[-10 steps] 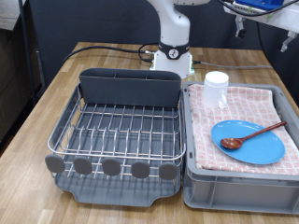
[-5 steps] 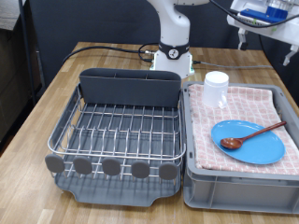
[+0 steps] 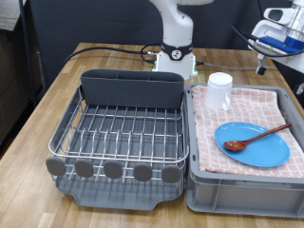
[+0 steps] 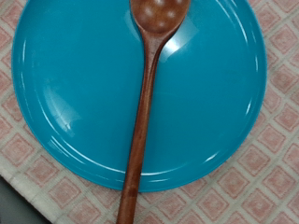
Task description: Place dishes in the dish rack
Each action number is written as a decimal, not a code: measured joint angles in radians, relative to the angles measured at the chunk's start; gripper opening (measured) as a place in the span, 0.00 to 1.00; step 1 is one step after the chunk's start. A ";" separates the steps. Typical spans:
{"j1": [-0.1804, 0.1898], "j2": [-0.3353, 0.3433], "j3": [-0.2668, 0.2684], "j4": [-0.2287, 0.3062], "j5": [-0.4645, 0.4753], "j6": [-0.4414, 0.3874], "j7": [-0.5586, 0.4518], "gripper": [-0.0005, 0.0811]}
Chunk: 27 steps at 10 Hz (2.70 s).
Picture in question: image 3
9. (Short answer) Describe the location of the blue plastic plate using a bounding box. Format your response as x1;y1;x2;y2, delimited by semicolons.
214;122;292;169

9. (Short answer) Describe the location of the black metal pole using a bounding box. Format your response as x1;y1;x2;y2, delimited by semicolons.
18;0;38;107

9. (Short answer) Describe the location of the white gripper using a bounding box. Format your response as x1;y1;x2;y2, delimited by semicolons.
248;8;304;95

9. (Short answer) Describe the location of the dark cabinet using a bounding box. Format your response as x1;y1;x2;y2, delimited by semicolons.
0;0;36;150

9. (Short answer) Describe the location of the brown wooden spoon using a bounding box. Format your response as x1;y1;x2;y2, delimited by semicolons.
223;123;293;153

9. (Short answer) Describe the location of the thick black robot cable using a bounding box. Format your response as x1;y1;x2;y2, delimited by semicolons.
63;43;163;65

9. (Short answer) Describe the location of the grey dish drying rack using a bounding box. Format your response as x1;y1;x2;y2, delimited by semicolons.
51;85;188;212

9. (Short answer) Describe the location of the pink checkered towel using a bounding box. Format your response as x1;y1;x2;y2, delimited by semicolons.
190;85;304;180

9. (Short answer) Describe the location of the black backdrop curtain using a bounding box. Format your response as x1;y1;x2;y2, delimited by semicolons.
28;0;304;93

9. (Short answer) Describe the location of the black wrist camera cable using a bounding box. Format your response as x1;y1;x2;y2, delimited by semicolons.
230;24;304;59

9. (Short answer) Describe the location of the grey plastic crate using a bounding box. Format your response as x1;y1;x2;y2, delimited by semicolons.
184;82;304;219

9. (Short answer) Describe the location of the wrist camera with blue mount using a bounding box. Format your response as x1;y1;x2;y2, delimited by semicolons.
248;35;304;63

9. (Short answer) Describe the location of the white plastic mug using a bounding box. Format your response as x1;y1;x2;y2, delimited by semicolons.
205;71;235;112

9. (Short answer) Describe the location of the metal wire dish rack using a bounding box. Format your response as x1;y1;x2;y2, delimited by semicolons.
45;85;190;186

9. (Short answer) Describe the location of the grey cable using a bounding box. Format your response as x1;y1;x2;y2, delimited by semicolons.
195;61;279;71

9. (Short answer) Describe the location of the dark grey cutlery holder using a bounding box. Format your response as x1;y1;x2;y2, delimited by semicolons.
80;68;185;110

